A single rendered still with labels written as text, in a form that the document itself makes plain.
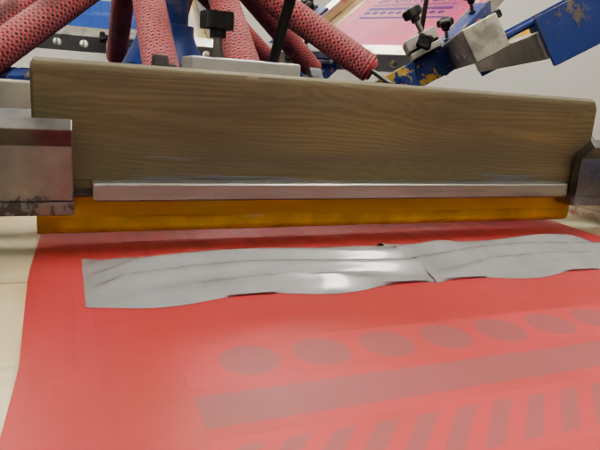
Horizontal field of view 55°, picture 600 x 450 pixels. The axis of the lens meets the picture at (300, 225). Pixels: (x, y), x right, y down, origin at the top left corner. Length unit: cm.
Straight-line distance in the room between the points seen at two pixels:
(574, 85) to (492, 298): 272
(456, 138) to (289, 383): 27
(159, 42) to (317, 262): 59
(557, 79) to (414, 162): 269
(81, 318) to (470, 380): 16
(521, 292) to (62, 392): 23
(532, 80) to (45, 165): 298
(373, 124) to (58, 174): 20
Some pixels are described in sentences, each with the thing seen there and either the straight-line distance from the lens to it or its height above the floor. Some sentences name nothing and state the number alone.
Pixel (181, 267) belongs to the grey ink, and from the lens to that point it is 29.
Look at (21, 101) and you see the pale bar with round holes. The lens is 57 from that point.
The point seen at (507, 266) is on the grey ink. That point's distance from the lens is 36.
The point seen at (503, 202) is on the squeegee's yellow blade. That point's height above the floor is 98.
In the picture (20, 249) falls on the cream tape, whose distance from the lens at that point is 36.
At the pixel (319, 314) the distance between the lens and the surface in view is 26.
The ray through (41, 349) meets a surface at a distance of 23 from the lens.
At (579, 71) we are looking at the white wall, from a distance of 300.
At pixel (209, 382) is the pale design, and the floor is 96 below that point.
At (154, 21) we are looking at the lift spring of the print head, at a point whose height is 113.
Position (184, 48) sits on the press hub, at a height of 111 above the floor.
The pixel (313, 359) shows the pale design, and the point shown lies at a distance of 22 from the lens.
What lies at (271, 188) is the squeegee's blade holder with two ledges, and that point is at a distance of 35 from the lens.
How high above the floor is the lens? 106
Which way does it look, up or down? 14 degrees down
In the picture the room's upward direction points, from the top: 4 degrees clockwise
